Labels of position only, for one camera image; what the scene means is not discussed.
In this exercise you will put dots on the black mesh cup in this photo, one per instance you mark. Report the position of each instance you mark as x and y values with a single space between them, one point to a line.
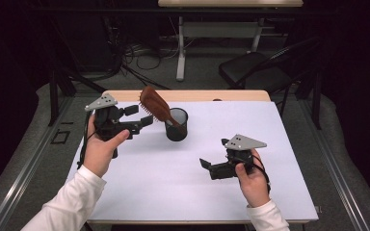
176 133

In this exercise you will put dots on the person's right hand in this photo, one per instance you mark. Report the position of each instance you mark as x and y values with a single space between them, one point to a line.
255 186

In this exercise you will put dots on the metal floor rail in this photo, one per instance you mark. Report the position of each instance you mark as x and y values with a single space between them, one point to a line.
334 170
29 163

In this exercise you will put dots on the black folding chair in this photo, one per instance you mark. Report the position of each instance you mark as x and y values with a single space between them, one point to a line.
253 69

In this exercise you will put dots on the wooden hairbrush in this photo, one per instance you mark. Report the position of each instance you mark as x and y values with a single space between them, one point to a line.
155 104

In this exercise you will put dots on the white table mat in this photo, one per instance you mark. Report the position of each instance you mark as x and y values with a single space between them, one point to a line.
173 186

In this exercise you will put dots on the black metal stand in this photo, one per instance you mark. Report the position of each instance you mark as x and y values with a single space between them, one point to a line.
54 96
317 93

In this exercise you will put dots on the person's left hand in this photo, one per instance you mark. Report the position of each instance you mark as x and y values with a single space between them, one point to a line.
99 154

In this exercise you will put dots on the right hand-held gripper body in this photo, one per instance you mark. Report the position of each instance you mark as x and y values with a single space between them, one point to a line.
244 142

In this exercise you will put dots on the wooden table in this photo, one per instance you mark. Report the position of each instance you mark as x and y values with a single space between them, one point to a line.
205 95

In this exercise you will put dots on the white-legged desk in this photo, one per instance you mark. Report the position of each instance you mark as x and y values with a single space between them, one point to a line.
218 29

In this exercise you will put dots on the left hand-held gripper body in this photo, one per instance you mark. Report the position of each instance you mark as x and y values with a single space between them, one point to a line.
107 123

